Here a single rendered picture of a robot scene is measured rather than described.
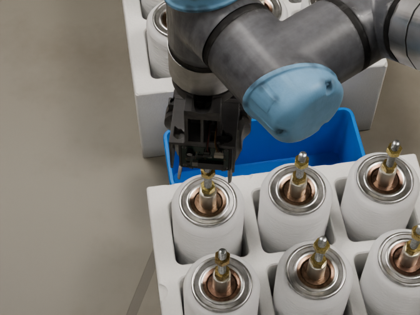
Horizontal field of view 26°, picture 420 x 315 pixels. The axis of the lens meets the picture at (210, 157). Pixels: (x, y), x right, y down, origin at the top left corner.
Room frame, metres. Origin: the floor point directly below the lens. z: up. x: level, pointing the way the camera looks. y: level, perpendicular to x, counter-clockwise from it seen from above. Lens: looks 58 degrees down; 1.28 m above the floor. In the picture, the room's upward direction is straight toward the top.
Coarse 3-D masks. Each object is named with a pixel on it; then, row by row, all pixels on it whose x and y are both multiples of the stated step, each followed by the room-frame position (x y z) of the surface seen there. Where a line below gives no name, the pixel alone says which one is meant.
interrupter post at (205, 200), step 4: (200, 188) 0.58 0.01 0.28; (200, 192) 0.58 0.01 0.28; (212, 192) 0.58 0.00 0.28; (216, 192) 0.58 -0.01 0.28; (200, 196) 0.58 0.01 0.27; (204, 196) 0.57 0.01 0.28; (208, 196) 0.57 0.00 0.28; (212, 196) 0.57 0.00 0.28; (200, 200) 0.58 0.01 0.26; (204, 200) 0.57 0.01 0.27; (208, 200) 0.57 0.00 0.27; (212, 200) 0.57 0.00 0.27; (200, 204) 0.58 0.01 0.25; (204, 204) 0.57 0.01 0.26; (208, 204) 0.57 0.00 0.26; (212, 204) 0.57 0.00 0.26; (204, 208) 0.57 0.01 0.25; (208, 208) 0.57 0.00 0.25
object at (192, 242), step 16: (176, 192) 0.60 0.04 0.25; (240, 192) 0.60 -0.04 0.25; (176, 208) 0.57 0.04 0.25; (240, 208) 0.57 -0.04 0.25; (176, 224) 0.56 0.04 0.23; (192, 224) 0.55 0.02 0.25; (224, 224) 0.55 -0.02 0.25; (240, 224) 0.56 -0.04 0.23; (176, 240) 0.56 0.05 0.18; (192, 240) 0.54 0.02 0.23; (208, 240) 0.53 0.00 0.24; (224, 240) 0.54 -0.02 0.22; (240, 240) 0.56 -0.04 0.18; (176, 256) 0.56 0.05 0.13; (192, 256) 0.54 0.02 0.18; (240, 256) 0.57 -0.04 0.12
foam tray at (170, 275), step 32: (416, 160) 0.69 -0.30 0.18; (160, 192) 0.64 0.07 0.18; (256, 192) 0.64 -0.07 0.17; (160, 224) 0.58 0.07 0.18; (256, 224) 0.59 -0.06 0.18; (416, 224) 0.59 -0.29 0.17; (160, 256) 0.54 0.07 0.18; (256, 256) 0.54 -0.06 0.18; (352, 256) 0.54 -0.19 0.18; (160, 288) 0.49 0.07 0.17; (352, 288) 0.49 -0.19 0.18
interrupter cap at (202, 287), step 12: (204, 264) 0.49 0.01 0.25; (216, 264) 0.49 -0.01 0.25; (228, 264) 0.49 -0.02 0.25; (240, 264) 0.49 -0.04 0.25; (192, 276) 0.47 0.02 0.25; (204, 276) 0.47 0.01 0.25; (240, 276) 0.47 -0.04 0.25; (192, 288) 0.46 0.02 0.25; (204, 288) 0.46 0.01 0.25; (240, 288) 0.46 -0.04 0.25; (204, 300) 0.44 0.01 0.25; (216, 300) 0.44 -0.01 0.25; (228, 300) 0.44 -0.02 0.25; (240, 300) 0.44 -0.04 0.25; (216, 312) 0.43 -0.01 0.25
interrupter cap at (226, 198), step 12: (192, 180) 0.61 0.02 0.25; (216, 180) 0.61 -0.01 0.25; (192, 192) 0.59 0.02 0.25; (228, 192) 0.59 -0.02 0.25; (180, 204) 0.57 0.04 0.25; (192, 204) 0.58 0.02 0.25; (216, 204) 0.58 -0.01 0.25; (228, 204) 0.57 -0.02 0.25; (192, 216) 0.56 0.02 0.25; (204, 216) 0.56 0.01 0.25; (216, 216) 0.56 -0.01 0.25; (228, 216) 0.56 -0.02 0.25
